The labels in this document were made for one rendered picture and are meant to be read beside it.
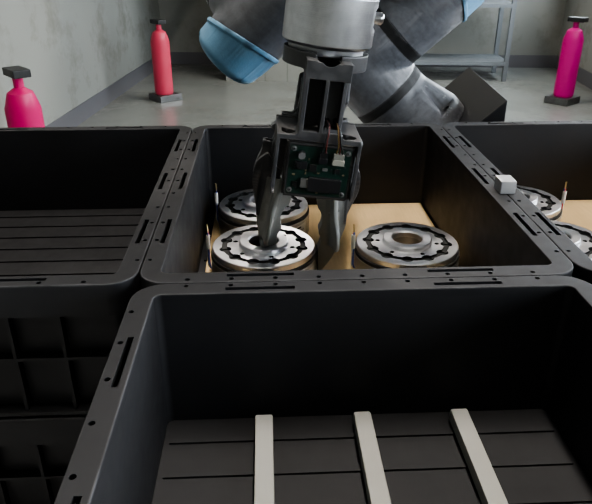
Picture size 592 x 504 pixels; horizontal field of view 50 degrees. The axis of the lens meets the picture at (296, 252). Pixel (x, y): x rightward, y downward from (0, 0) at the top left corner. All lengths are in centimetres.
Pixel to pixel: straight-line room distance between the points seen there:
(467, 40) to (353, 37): 629
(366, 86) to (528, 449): 63
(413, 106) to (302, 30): 47
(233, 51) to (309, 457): 39
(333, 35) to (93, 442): 35
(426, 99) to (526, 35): 596
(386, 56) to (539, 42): 605
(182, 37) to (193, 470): 651
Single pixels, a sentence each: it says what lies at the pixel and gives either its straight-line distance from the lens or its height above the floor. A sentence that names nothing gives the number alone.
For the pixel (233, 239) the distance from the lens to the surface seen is 64.
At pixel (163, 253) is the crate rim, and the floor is 93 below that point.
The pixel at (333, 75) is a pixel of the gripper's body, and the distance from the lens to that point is 51.
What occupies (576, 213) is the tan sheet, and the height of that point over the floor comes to 83.
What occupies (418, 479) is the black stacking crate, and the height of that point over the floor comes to 83.
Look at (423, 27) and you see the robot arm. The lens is 95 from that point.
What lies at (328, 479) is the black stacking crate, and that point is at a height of 83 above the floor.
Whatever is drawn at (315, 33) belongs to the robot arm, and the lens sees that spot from 52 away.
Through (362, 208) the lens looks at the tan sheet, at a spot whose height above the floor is 83.
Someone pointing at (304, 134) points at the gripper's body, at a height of 99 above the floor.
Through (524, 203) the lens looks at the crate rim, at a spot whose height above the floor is 93.
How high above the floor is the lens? 113
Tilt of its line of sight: 26 degrees down
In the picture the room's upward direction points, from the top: straight up
